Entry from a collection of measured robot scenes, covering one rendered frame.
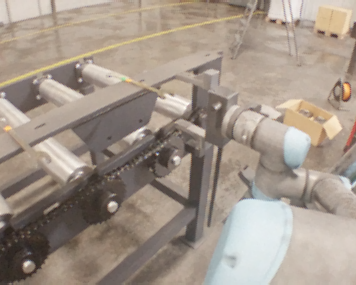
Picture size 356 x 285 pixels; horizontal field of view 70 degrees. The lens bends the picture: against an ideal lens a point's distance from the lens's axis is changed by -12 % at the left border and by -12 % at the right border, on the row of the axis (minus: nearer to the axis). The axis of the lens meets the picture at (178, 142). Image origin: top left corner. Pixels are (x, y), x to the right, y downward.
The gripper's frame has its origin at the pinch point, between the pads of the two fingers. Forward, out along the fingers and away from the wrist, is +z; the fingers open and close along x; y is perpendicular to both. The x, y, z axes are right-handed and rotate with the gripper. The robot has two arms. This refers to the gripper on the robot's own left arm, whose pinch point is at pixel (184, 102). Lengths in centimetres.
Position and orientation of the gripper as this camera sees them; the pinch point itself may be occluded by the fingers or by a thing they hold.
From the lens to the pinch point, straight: 70.5
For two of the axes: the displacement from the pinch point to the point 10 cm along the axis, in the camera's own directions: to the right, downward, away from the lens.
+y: -6.4, 4.3, -6.4
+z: -7.7, -3.9, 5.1
